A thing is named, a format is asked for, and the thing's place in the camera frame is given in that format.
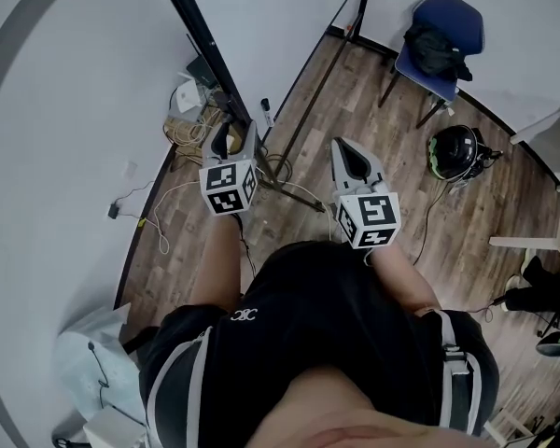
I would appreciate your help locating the person's right forearm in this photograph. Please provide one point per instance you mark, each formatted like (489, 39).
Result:
(401, 278)

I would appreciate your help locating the white router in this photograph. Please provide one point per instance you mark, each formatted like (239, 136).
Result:
(186, 93)

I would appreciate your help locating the black helmet with green trim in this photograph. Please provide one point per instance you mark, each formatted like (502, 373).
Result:
(452, 149)

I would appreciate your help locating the person's left forearm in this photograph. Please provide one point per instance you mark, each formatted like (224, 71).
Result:
(221, 264)

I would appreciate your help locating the white box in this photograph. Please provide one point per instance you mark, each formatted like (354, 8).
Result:
(114, 429)

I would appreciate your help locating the black marker pen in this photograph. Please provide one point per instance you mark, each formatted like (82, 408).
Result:
(266, 112)

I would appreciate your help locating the blue chair with black legs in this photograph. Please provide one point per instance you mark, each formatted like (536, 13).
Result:
(452, 17)

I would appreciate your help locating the black power adapter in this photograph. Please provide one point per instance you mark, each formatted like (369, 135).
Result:
(114, 210)

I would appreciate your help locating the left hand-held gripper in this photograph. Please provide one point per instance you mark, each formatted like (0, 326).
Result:
(226, 189)

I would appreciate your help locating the black jacket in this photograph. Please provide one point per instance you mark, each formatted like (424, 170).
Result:
(431, 49)

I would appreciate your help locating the translucent plastic bag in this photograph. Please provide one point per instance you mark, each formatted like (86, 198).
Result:
(88, 367)

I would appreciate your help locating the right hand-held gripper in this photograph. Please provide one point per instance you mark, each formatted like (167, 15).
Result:
(368, 217)

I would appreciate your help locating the white wall socket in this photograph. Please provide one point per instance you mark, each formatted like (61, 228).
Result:
(130, 168)

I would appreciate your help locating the black router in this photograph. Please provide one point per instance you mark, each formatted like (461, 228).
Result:
(200, 70)

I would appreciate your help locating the white whiteboard with black frame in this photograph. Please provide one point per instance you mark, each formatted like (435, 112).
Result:
(261, 26)

